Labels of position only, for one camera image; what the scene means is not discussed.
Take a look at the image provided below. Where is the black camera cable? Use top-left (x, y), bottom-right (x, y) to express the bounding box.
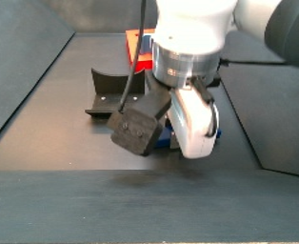
top-left (117, 0), bottom-right (149, 113)

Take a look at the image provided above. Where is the black curved fixture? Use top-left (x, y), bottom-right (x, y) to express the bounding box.
top-left (84, 70), bottom-right (145, 117)

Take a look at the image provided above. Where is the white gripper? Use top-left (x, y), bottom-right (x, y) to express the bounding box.
top-left (167, 86), bottom-right (218, 159)

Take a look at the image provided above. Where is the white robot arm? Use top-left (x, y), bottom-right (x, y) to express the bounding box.
top-left (151, 0), bottom-right (299, 158)

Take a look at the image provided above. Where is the dark blue rectangular bar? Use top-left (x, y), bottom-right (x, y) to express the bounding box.
top-left (155, 126), bottom-right (219, 157)

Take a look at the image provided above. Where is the red peg board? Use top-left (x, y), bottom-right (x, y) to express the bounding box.
top-left (125, 29), bottom-right (154, 71)

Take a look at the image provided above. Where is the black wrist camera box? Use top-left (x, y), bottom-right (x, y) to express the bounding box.
top-left (110, 79), bottom-right (171, 156)

